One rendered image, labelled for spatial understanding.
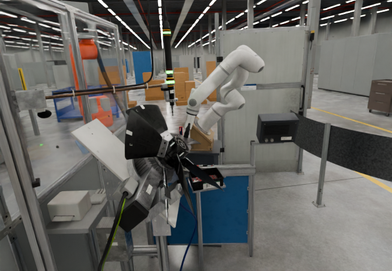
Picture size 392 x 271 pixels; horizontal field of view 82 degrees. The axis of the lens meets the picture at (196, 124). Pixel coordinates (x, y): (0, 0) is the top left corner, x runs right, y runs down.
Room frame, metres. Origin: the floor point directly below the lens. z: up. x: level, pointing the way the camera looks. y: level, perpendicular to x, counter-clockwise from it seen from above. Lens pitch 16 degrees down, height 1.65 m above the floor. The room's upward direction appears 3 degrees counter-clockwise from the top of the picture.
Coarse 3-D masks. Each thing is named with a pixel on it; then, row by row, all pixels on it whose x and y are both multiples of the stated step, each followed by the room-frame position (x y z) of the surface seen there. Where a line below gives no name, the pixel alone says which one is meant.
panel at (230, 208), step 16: (240, 176) 1.58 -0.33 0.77; (208, 192) 1.59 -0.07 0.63; (224, 192) 1.58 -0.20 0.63; (240, 192) 1.58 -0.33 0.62; (208, 208) 1.59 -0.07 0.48; (224, 208) 1.58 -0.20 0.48; (240, 208) 1.58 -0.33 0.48; (176, 224) 1.60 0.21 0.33; (192, 224) 1.59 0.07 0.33; (208, 224) 1.59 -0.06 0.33; (224, 224) 1.58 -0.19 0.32; (240, 224) 1.58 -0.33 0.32; (176, 240) 1.60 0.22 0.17; (192, 240) 1.59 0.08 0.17; (208, 240) 1.59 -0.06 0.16; (224, 240) 1.58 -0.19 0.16; (240, 240) 1.58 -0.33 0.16
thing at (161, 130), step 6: (132, 108) 1.28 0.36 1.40; (138, 108) 1.30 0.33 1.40; (144, 108) 1.31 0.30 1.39; (150, 108) 1.33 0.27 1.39; (156, 108) 1.35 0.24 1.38; (138, 114) 1.26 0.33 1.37; (144, 114) 1.27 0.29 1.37; (150, 114) 1.29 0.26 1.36; (156, 114) 1.30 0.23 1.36; (162, 114) 1.32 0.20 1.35; (150, 120) 1.25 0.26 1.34; (156, 120) 1.26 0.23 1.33; (162, 120) 1.28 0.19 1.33; (156, 126) 1.22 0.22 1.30; (162, 126) 1.23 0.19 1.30; (162, 132) 1.21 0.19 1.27
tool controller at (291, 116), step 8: (264, 120) 1.51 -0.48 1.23; (272, 120) 1.50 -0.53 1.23; (280, 120) 1.50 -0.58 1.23; (288, 120) 1.50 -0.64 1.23; (296, 120) 1.49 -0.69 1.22; (264, 128) 1.51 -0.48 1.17; (272, 128) 1.51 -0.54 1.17; (280, 128) 1.51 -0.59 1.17; (288, 128) 1.50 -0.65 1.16; (296, 128) 1.51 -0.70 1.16; (264, 136) 1.53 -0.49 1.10; (272, 136) 1.53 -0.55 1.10; (280, 136) 1.53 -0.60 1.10; (288, 136) 1.52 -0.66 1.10
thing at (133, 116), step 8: (128, 120) 0.94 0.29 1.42; (136, 120) 0.98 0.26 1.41; (144, 120) 1.02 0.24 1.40; (128, 128) 0.92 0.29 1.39; (136, 128) 0.96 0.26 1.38; (144, 128) 0.99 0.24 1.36; (152, 128) 1.04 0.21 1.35; (128, 136) 0.90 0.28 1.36; (136, 136) 0.94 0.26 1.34; (144, 136) 0.97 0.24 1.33; (152, 136) 1.02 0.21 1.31; (160, 136) 1.07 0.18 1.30; (128, 144) 0.89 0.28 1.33; (136, 144) 0.93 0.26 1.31; (144, 144) 0.97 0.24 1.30; (152, 144) 1.01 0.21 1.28; (160, 144) 1.06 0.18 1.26; (128, 152) 0.87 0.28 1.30; (136, 152) 0.92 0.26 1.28; (144, 152) 0.96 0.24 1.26; (152, 152) 1.01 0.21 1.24
